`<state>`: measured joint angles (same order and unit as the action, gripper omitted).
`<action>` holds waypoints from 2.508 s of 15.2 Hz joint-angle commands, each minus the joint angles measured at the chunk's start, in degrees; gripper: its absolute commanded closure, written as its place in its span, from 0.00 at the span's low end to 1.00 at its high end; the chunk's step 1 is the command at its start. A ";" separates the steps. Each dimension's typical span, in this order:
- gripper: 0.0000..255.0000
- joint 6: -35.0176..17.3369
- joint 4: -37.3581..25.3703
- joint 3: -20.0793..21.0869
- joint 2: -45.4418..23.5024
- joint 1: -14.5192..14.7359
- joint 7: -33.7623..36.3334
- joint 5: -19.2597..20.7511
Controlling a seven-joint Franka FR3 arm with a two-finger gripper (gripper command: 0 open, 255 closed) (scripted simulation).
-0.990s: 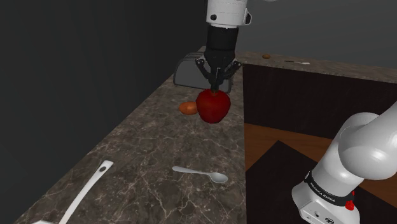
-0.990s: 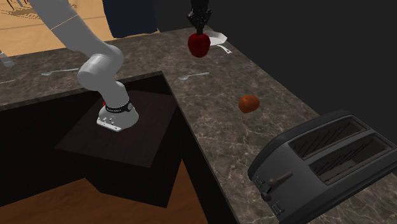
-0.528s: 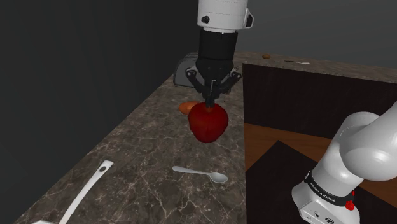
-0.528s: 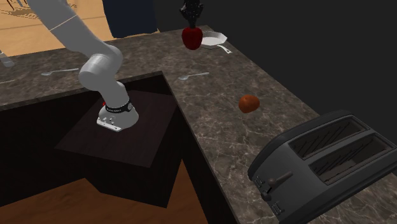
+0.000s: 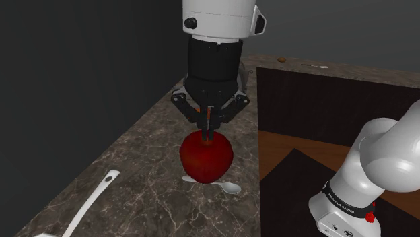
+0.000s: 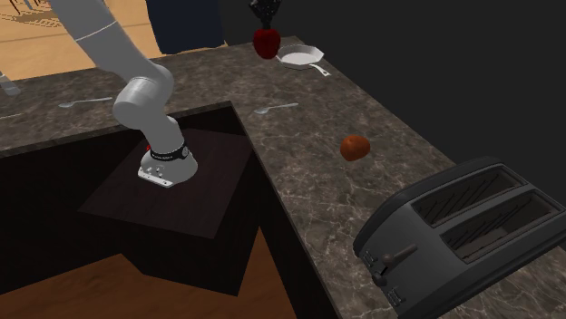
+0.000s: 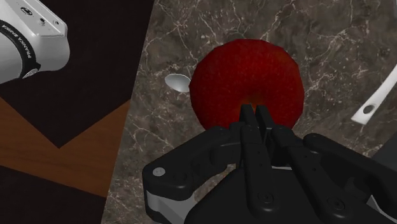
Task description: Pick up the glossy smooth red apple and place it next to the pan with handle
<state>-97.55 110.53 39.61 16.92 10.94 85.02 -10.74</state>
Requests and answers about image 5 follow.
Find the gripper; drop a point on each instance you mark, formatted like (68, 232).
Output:
(215, 65)

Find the red apple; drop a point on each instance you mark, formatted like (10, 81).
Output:
(206, 162)

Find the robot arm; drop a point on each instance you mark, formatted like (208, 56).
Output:
(216, 16)

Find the white spoon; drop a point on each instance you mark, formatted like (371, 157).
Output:
(231, 187)

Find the small brown oval thing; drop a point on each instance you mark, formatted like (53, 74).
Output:
(282, 59)

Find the dark wood counter cabinet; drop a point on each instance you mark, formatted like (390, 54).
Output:
(311, 105)

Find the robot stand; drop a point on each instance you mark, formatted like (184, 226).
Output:
(288, 197)

